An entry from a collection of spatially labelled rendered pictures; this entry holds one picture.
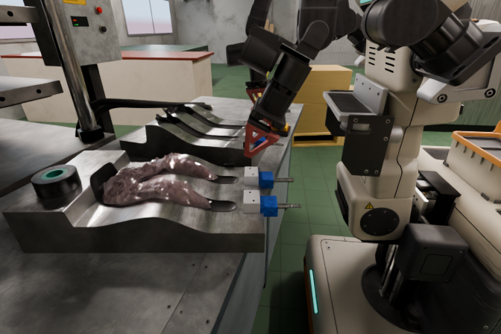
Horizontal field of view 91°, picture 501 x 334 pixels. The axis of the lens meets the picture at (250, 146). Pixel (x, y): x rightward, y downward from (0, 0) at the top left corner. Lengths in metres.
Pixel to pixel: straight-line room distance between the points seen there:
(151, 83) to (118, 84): 0.46
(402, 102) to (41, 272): 0.84
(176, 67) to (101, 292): 2.96
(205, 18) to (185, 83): 7.04
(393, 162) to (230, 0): 9.54
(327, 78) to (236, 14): 7.54
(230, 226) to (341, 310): 0.71
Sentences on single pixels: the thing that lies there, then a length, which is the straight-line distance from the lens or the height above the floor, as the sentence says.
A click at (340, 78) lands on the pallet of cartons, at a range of 2.78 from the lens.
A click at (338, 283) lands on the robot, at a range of 1.21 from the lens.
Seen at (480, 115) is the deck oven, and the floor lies 0.24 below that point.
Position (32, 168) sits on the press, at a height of 0.79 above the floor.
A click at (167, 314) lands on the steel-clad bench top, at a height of 0.80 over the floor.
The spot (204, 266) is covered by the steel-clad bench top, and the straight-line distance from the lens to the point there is 0.55.
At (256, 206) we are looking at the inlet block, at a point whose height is 0.88.
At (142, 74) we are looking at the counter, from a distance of 3.54.
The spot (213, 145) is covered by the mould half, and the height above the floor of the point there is 0.89.
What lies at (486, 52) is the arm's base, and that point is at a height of 1.19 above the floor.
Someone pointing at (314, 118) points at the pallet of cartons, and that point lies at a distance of 2.81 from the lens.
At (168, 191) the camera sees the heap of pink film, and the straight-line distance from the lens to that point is 0.56.
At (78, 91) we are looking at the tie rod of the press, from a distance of 1.21.
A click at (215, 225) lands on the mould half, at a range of 0.54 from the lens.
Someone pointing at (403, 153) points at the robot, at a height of 0.92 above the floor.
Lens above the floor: 1.22
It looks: 25 degrees down
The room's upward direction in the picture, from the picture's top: straight up
